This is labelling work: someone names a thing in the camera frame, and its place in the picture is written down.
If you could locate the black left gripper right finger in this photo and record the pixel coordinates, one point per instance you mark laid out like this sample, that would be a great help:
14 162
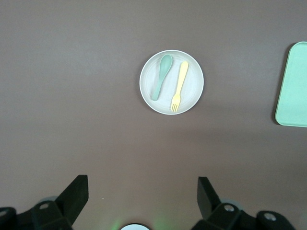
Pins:
207 198

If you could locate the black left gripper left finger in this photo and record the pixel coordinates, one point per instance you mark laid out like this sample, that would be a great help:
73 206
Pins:
72 196

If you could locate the round pale plate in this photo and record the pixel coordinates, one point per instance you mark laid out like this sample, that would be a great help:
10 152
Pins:
192 79

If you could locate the yellow plastic fork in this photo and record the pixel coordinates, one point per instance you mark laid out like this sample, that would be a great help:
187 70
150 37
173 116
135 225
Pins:
181 76

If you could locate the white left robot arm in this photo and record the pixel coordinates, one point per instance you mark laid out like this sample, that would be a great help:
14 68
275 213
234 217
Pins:
134 227

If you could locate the brown table cover mat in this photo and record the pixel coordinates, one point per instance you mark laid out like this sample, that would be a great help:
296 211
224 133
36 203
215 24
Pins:
72 95

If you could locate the light green rectangular tray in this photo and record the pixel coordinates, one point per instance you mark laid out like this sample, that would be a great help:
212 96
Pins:
295 91

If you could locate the green plastic spoon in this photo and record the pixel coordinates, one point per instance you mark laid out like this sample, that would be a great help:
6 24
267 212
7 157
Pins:
165 62

